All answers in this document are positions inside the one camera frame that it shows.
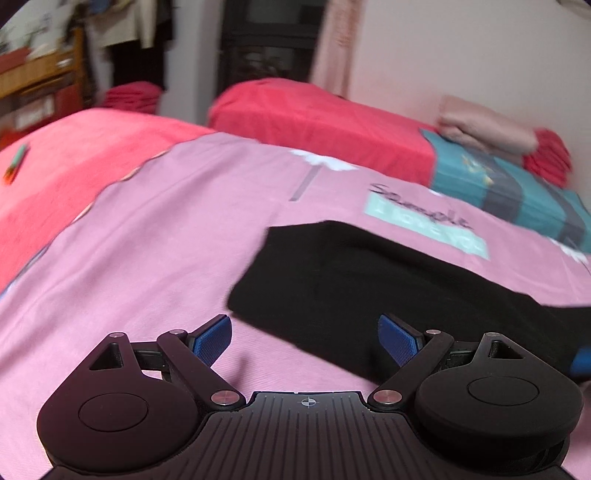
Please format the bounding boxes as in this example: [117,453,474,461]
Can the red bed sheet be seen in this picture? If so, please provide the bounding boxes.
[1,79,436,286]

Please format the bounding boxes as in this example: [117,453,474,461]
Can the dark window frame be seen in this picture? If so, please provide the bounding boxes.
[216,0,327,94]

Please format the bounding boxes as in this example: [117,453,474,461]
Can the teal grey striped pillow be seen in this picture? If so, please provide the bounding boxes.
[422,130,590,253]

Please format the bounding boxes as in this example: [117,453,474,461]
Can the black knit pants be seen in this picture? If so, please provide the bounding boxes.
[228,221,590,383]

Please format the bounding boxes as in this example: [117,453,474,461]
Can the wooden shelf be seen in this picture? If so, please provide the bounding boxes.
[1,27,88,148]

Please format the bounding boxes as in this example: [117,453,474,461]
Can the folded red blanket on bed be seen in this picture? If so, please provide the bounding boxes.
[523,129,572,188]

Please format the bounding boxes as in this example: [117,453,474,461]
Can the pink printed bed cover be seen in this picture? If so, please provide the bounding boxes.
[1,133,590,479]

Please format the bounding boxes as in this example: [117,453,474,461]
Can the red folded cloth pile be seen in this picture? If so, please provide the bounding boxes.
[100,81,162,115]

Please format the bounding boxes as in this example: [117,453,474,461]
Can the folded beige blanket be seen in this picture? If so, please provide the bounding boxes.
[437,96,539,155]

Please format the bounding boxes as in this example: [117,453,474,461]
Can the pink curtain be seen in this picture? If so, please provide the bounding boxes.
[310,0,366,98]

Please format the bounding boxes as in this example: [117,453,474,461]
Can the hanging clothes on rack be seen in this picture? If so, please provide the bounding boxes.
[63,0,174,90]

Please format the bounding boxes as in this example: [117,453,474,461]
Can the colourful pens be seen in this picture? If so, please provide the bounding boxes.
[2,144,29,185]

